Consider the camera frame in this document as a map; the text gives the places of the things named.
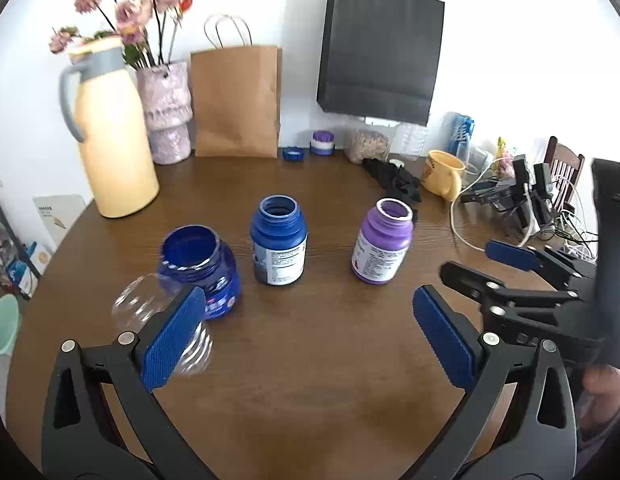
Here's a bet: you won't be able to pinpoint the black cloth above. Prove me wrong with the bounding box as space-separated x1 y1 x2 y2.
362 158 421 207

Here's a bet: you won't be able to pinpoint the wide dark blue jar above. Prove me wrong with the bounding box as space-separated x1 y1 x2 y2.
158 224 241 320

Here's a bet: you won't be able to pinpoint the pink ceramic vase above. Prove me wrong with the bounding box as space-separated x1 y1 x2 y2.
136 61 193 165

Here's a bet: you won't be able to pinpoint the grey purple sleeve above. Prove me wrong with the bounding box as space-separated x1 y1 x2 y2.
576 408 620 470

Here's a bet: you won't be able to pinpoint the white cable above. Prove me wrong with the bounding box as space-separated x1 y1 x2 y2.
449 156 539 253

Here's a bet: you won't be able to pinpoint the cream thermos jug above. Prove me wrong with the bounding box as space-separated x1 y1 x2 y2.
58 36 159 219

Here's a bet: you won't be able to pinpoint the blue bottle cap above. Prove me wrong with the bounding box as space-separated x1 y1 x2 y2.
282 146 305 162

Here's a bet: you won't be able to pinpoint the black paper bag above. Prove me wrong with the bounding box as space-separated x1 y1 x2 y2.
316 0 445 126

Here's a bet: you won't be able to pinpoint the mint green bucket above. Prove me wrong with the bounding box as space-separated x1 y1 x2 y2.
0 295 22 356

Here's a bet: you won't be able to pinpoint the tall blue bottle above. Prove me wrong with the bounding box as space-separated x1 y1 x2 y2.
250 195 308 286

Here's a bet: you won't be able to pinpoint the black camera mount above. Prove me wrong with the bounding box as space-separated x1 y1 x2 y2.
592 158 620 370

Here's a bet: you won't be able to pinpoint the blue packet in bag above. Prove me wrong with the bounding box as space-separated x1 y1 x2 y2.
443 113 474 159

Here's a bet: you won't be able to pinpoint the dried pink flowers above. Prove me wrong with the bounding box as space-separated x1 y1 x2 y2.
48 0 193 70

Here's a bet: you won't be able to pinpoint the black electronics pile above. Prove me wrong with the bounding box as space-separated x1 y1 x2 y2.
459 154 598 261

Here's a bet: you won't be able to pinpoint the wooden chair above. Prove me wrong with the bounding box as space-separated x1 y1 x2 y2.
544 136 585 209

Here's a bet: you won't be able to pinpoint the purple and white cap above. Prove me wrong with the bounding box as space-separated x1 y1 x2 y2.
310 130 335 156

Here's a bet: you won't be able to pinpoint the black shelf with items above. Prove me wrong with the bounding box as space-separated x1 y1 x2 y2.
0 204 52 301

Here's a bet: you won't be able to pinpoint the white booklet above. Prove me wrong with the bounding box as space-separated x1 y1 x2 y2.
32 194 86 254

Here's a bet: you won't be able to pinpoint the brown paper bag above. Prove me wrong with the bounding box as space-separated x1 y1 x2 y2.
191 15 282 158

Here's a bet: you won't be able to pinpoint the clear jar with grains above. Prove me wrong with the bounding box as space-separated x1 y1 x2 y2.
343 130 391 165

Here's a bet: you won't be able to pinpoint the person's right hand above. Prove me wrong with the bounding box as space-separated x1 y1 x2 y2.
581 365 620 431

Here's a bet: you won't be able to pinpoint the yellow mug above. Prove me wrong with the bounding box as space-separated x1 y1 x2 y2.
421 150 466 203

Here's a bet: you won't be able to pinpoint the clear plastic bottle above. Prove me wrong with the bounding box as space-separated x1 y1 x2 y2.
390 122 428 159

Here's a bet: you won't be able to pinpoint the purple bottle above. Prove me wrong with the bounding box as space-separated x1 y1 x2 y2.
351 198 414 285

